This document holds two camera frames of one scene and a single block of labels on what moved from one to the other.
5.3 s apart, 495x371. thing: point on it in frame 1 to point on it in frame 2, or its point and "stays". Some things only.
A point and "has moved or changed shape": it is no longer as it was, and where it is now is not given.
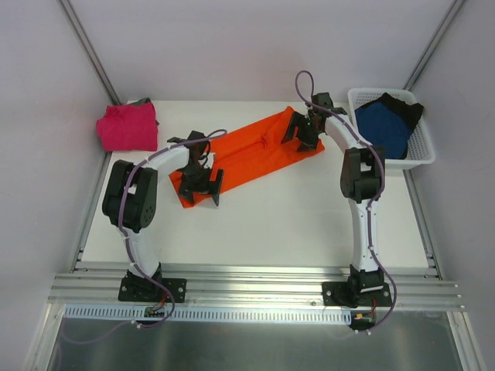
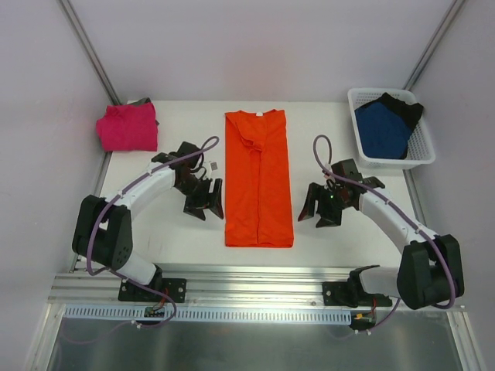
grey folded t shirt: x=143 y=101 stays
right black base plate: x=339 y=294 stays
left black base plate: x=147 y=290 stays
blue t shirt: x=384 y=127 stays
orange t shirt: x=240 y=154 has moved or changed shape
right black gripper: x=304 y=136 to x=325 y=202
